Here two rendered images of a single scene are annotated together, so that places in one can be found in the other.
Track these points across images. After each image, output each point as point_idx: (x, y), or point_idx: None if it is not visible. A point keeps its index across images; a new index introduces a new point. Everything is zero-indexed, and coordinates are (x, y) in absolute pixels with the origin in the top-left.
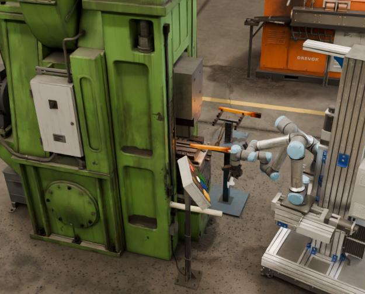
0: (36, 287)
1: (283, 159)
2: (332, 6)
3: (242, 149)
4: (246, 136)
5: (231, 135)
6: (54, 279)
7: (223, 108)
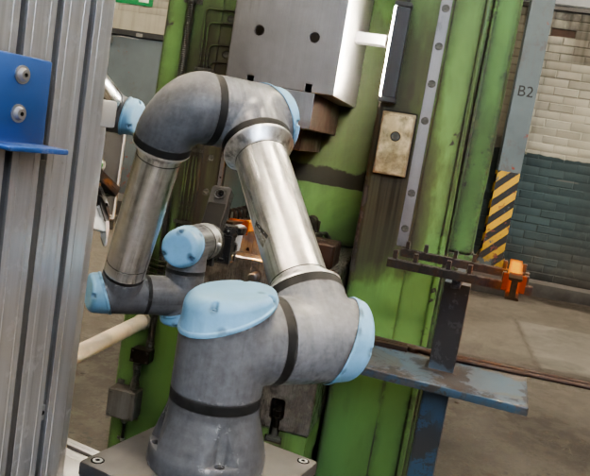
0: (82, 370)
1: (118, 218)
2: None
3: (229, 225)
4: (490, 398)
5: (443, 345)
6: (95, 382)
7: (514, 262)
